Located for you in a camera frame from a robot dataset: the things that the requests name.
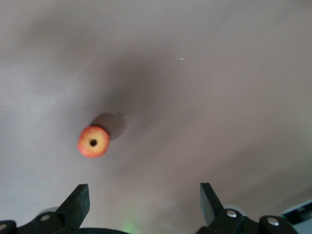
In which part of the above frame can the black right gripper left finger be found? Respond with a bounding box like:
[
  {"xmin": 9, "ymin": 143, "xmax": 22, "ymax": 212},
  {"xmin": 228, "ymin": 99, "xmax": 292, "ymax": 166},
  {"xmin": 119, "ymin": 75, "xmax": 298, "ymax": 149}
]
[{"xmin": 0, "ymin": 183, "xmax": 91, "ymax": 234}]

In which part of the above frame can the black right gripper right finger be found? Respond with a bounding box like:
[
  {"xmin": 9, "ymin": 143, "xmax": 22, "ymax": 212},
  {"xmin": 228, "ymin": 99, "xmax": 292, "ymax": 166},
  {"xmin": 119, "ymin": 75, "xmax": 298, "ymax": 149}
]
[{"xmin": 196, "ymin": 182, "xmax": 300, "ymax": 234}]

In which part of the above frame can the red-orange pomegranate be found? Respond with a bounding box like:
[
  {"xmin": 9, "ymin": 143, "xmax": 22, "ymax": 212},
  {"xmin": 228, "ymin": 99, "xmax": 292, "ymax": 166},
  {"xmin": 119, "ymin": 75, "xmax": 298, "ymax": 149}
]
[{"xmin": 77, "ymin": 125, "xmax": 111, "ymax": 159}]

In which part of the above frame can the brown tablecloth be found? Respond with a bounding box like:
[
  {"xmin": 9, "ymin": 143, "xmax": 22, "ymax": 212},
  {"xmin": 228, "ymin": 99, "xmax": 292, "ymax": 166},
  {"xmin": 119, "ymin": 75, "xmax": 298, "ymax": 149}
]
[{"xmin": 0, "ymin": 0, "xmax": 312, "ymax": 234}]

